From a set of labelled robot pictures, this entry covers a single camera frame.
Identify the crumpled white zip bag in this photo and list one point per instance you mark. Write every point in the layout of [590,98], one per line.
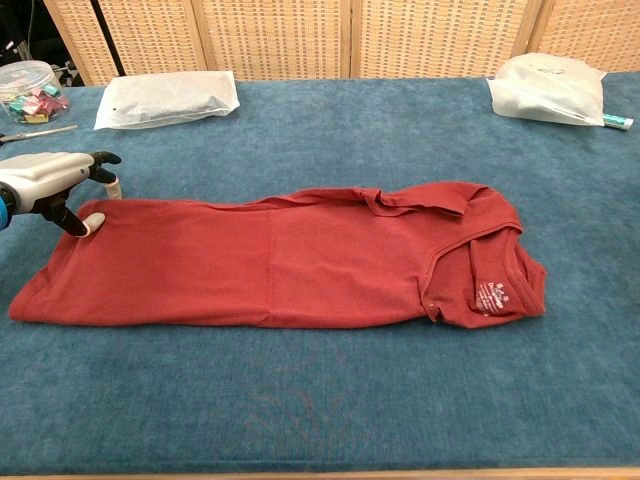
[545,90]

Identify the blue carpet table cover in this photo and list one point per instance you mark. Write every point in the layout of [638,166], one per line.
[350,415]

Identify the white plastic bag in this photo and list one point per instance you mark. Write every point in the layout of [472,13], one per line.
[165,97]

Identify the red T-shirt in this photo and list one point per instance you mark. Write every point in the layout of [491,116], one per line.
[250,270]

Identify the rattan folding screen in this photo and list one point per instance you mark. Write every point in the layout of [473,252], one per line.
[275,35]

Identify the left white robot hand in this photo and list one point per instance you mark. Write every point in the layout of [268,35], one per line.
[45,177]

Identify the clear jar of clips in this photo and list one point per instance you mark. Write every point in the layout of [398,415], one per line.
[30,85]

